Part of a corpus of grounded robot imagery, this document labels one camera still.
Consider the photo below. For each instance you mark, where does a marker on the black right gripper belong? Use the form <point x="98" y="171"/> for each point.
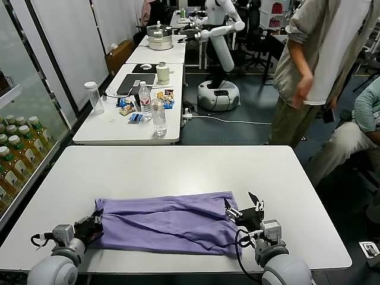
<point x="250" y="218"/>

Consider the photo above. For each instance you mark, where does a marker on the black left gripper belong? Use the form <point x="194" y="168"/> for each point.
<point x="87" y="231"/>

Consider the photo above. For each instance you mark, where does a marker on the purple t-shirt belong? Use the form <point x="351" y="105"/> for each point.
<point x="166" y="222"/>

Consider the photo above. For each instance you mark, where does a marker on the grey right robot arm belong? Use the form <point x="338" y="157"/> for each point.
<point x="282" y="264"/>

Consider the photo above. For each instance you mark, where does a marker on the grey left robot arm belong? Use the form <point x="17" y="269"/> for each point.
<point x="59" y="261"/>

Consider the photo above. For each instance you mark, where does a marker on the white side table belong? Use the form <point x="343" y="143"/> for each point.
<point x="98" y="130"/>

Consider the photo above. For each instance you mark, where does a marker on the yellow tea bottle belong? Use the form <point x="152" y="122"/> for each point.
<point x="12" y="164"/>
<point x="9" y="119"/>
<point x="31" y="141"/>
<point x="22" y="152"/>
<point x="20" y="120"/>
<point x="40" y="132"/>
<point x="3" y="195"/>
<point x="7" y="178"/>
<point x="11" y="129"/>
<point x="3" y="138"/>

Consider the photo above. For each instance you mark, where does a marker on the seated person in green shirt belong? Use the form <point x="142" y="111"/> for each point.
<point x="335" y="148"/>

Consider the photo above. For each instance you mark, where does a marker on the small blue snack packet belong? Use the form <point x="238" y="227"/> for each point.
<point x="135" y="117"/>

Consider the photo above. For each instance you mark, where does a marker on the white power strip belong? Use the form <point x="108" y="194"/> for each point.
<point x="186" y="112"/>

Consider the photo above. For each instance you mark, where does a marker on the brown snack packet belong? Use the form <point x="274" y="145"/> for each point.
<point x="127" y="110"/>

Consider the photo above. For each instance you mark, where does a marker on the large clear water bottle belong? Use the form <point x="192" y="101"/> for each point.
<point x="158" y="118"/>

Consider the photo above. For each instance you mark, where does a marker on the blue and white snack packet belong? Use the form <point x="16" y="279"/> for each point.
<point x="123" y="102"/>

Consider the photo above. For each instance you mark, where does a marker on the clear tumbler with white lid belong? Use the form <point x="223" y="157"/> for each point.
<point x="95" y="98"/>

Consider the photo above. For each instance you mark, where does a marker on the black phone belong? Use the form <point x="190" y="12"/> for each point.
<point x="329" y="115"/>

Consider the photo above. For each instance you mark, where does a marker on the water bottle with red label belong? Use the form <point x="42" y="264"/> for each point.
<point x="145" y="101"/>

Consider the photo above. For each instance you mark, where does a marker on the large blue snack packet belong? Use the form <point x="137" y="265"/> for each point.
<point x="168" y="102"/>

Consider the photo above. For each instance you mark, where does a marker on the silver floor outlet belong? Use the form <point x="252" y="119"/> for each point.
<point x="369" y="249"/>

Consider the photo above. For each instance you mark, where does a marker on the black snack packet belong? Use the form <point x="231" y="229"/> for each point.
<point x="168" y="92"/>

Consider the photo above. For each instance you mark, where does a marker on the yellow snack packet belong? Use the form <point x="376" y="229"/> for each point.
<point x="160" y="94"/>

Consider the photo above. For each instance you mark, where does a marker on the small grey remote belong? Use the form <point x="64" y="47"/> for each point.
<point x="136" y="82"/>

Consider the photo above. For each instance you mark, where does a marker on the grey closed laptop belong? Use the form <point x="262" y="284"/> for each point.
<point x="145" y="80"/>

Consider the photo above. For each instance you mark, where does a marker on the black mouse pad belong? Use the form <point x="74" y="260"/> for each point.
<point x="136" y="69"/>

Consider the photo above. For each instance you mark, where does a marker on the cream mug with lid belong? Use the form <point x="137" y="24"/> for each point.
<point x="162" y="73"/>

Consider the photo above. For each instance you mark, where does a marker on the white computer mouse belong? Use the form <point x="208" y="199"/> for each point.
<point x="145" y="66"/>

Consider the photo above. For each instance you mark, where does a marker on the glass door cabinet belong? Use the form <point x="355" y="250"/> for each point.
<point x="29" y="74"/>

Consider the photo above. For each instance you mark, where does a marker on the white humanoid robot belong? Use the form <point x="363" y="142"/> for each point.
<point x="221" y="47"/>

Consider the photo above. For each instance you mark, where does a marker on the black desk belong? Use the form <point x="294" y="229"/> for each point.
<point x="274" y="47"/>

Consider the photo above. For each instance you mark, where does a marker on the brown cardboard box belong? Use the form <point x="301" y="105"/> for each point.
<point x="118" y="57"/>

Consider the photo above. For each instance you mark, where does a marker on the white table with steamer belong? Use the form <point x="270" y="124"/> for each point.
<point x="160" y="55"/>

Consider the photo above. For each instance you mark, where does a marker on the black office chair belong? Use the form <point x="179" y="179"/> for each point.
<point x="252" y="32"/>

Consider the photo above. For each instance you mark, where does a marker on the person in grey shirt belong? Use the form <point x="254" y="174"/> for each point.
<point x="323" y="50"/>

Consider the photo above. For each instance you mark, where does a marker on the white steamer pot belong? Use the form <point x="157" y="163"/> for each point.
<point x="159" y="38"/>

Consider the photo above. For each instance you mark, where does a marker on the white shelf with red boxes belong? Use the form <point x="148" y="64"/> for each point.
<point x="275" y="13"/>

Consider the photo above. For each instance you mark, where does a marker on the small green bottle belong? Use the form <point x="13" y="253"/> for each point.
<point x="182" y="12"/>

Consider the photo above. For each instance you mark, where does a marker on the person in pink top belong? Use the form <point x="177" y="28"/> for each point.
<point x="145" y="12"/>

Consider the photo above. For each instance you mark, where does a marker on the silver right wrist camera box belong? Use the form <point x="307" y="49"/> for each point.
<point x="270" y="231"/>

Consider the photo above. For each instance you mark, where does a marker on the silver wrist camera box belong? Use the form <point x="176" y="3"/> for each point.
<point x="270" y="231"/>
<point x="63" y="234"/>

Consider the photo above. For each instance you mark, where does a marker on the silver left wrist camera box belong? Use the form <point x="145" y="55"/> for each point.
<point x="63" y="234"/>

